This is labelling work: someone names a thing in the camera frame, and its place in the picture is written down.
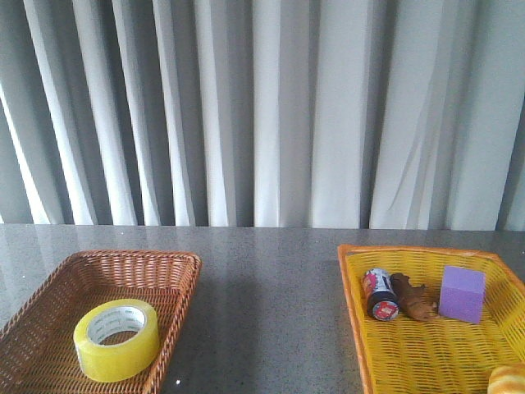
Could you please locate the small red blue can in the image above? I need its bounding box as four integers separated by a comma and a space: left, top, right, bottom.
362, 268, 399, 322

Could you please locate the purple foam cube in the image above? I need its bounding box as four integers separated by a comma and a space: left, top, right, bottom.
438, 265, 486, 324

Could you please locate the yellow bread toy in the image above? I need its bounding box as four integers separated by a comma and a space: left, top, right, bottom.
487, 362, 525, 394

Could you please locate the yellow plastic basket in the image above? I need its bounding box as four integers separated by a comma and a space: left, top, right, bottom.
338, 245, 524, 393

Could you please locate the yellow packing tape roll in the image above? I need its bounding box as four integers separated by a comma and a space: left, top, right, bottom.
73, 299, 160, 383

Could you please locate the brown wicker basket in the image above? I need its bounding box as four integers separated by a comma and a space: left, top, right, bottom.
1, 250, 203, 393

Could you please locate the grey white curtain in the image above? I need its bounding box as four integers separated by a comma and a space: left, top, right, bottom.
1, 1, 524, 231

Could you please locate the brown toy animal figure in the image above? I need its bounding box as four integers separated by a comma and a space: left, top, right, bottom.
390, 273, 439, 322

